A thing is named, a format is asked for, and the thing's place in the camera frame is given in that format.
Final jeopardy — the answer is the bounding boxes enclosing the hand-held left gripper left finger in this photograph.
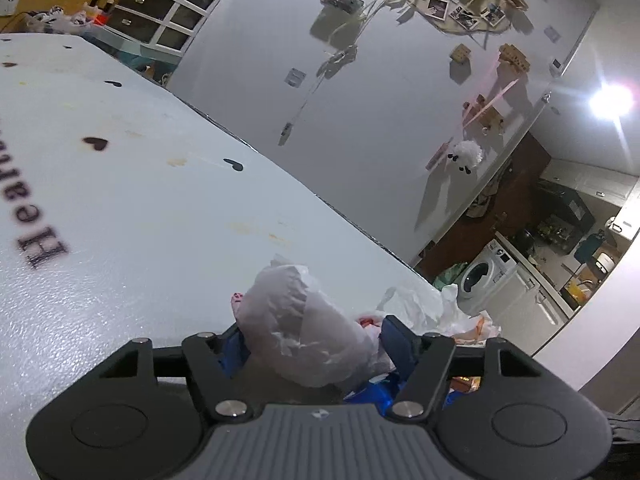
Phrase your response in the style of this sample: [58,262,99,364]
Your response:
[95,324,256,422]

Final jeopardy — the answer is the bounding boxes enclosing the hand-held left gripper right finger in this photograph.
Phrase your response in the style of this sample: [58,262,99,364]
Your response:
[381,315,545,420]

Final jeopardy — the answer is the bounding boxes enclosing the blue plastic bag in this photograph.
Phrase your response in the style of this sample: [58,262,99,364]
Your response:
[344,374,453,417]

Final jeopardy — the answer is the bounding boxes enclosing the white plastic bag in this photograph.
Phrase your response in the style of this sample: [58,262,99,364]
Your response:
[374,284,502,347]
[231,254,397,389]

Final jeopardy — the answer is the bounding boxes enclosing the orange snack packet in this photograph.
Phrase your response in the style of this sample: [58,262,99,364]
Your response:
[447,373,484,395]

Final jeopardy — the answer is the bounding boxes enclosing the green plastic bag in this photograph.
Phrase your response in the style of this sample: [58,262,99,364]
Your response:
[432,262,469,291]

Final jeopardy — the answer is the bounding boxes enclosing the white washing machine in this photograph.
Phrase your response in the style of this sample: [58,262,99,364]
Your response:
[456,239,519,317]

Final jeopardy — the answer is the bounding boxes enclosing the white kitchen cabinets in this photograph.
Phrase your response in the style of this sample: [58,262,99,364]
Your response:
[479,232,577,357]

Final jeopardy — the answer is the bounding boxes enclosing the light blue heart-print table cover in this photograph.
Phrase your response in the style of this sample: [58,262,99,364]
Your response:
[0,34,447,480]

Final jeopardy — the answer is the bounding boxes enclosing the white sheep plush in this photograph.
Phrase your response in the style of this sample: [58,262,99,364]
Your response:
[446,139,484,177]

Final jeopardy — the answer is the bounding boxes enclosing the brown wooden door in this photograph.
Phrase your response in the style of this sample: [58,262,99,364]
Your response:
[414,132,552,282]

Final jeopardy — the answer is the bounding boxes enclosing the ceiling lamp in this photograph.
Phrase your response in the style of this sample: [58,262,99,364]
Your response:
[589,84,634,119]

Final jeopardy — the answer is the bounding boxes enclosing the white drawer cabinet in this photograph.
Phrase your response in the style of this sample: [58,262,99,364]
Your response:
[107,0,222,57]

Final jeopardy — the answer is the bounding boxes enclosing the yellow wooden wall toy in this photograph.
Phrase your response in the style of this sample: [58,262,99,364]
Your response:
[499,43,532,74]

